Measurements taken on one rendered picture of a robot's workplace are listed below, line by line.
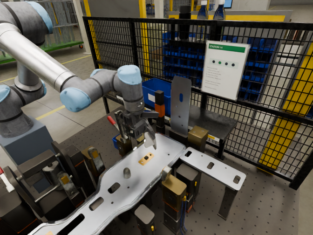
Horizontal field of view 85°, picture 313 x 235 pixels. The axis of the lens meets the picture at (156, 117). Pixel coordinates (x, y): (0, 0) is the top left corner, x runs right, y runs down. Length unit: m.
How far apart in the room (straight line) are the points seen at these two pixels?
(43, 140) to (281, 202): 1.37
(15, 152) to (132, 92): 0.75
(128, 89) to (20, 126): 0.70
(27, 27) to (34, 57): 0.20
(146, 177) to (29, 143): 0.66
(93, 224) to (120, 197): 0.13
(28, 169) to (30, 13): 0.55
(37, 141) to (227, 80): 1.11
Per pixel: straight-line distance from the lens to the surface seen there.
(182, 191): 0.71
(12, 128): 1.13
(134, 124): 0.66
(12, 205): 0.83
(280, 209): 1.23
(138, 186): 0.79
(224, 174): 0.85
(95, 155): 0.84
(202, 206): 1.09
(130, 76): 0.56
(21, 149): 1.14
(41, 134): 1.15
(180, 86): 0.86
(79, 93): 0.55
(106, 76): 0.63
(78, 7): 7.53
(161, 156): 0.88
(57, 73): 0.60
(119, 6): 3.06
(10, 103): 1.09
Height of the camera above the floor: 1.65
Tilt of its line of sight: 35 degrees down
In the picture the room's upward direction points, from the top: 3 degrees counter-clockwise
